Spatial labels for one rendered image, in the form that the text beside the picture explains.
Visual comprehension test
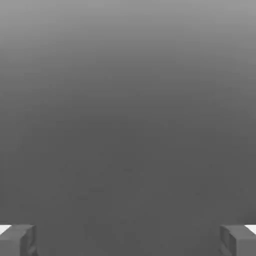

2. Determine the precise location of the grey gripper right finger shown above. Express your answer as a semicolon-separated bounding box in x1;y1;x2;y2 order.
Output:
218;223;256;256

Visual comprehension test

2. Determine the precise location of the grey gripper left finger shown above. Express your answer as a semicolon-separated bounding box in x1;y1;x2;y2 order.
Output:
0;223;38;256

